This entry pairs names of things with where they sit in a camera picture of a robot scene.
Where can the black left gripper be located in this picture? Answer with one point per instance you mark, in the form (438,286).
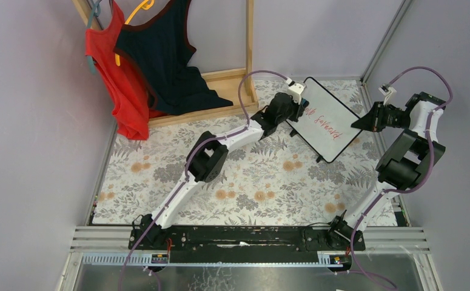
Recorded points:
(298,111)

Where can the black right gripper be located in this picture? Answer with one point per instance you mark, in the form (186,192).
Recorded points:
(378,116)

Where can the black framed whiteboard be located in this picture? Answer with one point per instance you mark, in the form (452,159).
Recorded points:
(326,124)

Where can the blue and black eraser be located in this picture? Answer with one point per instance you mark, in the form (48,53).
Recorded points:
(304,103)

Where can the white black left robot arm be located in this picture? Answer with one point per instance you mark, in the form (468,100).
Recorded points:
(206,160)

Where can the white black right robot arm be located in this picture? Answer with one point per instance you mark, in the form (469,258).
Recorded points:
(404,166)

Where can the floral patterned table mat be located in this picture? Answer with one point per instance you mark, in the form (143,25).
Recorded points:
(276,181)

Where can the dark navy tank top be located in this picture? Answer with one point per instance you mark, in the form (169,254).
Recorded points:
(160,51)

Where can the red tank top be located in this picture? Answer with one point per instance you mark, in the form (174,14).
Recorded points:
(123,83)

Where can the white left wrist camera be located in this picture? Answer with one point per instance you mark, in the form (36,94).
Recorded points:
(295,89)

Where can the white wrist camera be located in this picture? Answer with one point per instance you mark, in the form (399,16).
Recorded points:
(295,89)
(388,91)

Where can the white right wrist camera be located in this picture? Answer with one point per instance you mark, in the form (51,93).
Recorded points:
(388,91)

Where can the wooden clothes rack frame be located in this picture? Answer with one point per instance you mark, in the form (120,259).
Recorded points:
(234,84)

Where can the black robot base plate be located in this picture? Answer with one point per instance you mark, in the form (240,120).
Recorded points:
(248,244)

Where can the aluminium rail frame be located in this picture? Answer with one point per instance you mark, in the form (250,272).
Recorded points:
(114,249)

